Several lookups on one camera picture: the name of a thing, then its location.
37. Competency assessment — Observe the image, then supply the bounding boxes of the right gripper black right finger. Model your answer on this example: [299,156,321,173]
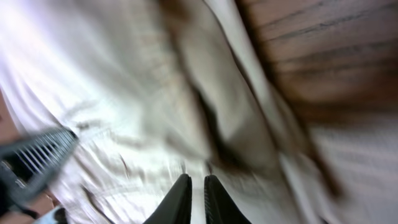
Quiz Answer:
[204,175,251,224]

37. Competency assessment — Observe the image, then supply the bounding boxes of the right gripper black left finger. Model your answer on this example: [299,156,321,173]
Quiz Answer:
[143,174,192,224]

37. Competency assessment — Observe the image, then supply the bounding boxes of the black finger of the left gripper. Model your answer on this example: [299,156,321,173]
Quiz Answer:
[1,129,78,202]

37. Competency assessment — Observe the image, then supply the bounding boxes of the beige cotton shorts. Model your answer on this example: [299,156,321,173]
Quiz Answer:
[1,1,397,223]

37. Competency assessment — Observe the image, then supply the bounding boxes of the light blue t-shirt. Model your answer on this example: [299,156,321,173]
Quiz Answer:
[32,207,68,224]

